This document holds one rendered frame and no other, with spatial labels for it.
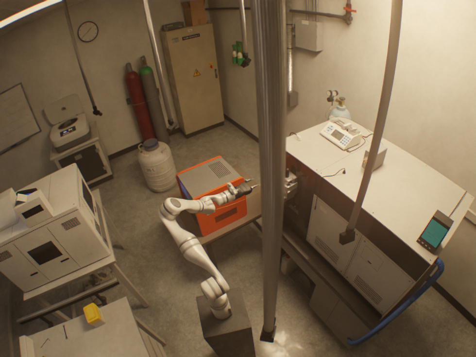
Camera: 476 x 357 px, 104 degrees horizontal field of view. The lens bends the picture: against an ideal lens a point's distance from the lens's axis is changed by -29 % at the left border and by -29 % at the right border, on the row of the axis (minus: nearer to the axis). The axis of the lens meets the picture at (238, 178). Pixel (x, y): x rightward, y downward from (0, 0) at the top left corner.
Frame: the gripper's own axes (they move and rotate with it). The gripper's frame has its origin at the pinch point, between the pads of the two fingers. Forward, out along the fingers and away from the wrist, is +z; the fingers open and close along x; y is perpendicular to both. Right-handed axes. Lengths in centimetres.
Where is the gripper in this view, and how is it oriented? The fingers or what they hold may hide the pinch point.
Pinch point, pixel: (256, 181)
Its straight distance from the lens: 162.6
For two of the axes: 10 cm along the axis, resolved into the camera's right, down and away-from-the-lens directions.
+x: 5.4, 6.9, -4.7
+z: 8.3, -3.4, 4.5
